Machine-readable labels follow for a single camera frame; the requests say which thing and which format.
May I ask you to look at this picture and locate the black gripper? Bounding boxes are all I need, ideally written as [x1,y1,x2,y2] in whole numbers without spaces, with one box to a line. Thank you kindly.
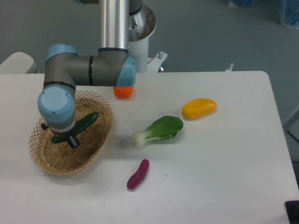
[40,123,79,148]

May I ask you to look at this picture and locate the dark green cucumber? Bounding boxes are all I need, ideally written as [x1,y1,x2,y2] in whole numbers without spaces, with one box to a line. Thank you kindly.
[51,112,99,147]

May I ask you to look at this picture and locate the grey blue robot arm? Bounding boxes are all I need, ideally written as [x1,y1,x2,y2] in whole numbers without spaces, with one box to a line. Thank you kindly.
[38,0,142,148]

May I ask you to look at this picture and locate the woven wicker basket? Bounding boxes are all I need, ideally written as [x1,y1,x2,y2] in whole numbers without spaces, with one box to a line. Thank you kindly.
[29,90,114,175]

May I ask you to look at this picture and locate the orange tangerine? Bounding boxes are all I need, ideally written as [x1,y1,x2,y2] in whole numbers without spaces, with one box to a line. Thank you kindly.
[113,86,134,99]

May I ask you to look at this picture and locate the white chair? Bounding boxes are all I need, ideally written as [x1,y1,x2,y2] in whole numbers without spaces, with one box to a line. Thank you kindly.
[0,52,40,74]

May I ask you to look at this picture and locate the green bok choy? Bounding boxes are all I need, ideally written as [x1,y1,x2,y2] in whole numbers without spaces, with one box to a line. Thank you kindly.
[132,115,184,149]

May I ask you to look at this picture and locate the yellow mango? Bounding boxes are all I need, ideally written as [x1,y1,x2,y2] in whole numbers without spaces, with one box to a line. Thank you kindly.
[182,98,218,120]

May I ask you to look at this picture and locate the blue plastic bag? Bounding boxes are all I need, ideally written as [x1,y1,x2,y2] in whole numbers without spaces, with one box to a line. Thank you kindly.
[227,0,261,8]
[279,0,299,29]

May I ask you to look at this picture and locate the black device at table edge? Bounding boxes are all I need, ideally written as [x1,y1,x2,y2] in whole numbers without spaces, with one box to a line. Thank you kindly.
[285,200,299,224]

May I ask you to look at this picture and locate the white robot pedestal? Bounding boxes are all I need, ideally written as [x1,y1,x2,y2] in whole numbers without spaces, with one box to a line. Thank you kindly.
[128,4,167,73]

